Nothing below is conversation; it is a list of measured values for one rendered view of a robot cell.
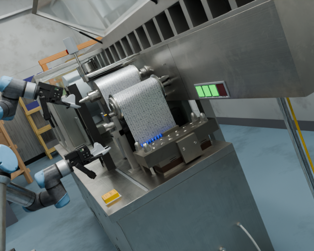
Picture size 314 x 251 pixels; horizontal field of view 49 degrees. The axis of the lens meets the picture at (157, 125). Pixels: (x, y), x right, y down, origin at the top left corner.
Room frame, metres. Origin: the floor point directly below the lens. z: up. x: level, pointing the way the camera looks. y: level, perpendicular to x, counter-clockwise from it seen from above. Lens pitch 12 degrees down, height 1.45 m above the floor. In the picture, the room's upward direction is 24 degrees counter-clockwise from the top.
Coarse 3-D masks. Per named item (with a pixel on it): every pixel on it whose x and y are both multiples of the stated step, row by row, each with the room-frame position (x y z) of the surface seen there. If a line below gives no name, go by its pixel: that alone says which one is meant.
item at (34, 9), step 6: (36, 0) 2.24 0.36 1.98; (156, 0) 1.62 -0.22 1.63; (36, 6) 2.37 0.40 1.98; (36, 12) 2.54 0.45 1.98; (132, 12) 2.00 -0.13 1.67; (48, 18) 2.57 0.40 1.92; (54, 18) 2.57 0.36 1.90; (126, 18) 2.10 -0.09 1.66; (66, 24) 2.60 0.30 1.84; (72, 24) 2.60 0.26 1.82; (84, 30) 2.63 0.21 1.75; (90, 36) 2.66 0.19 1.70; (102, 36) 2.66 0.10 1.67; (102, 42) 2.68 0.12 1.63
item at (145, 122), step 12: (144, 108) 1.70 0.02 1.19; (156, 108) 1.72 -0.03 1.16; (168, 108) 1.74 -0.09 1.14; (132, 120) 1.67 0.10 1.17; (144, 120) 1.69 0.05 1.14; (156, 120) 1.71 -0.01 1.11; (168, 120) 1.73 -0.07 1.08; (132, 132) 1.67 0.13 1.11; (144, 132) 1.68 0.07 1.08; (156, 132) 1.70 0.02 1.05
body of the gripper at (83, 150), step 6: (84, 144) 1.63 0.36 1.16; (78, 150) 1.55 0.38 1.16; (84, 150) 1.57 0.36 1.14; (66, 156) 1.55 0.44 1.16; (72, 156) 1.55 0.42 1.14; (78, 156) 1.57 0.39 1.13; (84, 156) 1.56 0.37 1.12; (90, 156) 1.57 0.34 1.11; (72, 162) 1.56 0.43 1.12; (78, 162) 1.56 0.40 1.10; (84, 162) 1.55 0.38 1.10; (90, 162) 1.56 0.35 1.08; (72, 168) 1.53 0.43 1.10
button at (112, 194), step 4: (108, 192) 1.52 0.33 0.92; (112, 192) 1.50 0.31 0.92; (116, 192) 1.48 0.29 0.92; (104, 196) 1.49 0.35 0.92; (108, 196) 1.47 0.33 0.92; (112, 196) 1.46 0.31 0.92; (116, 196) 1.47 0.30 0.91; (104, 200) 1.46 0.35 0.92; (108, 200) 1.46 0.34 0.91; (112, 200) 1.46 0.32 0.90
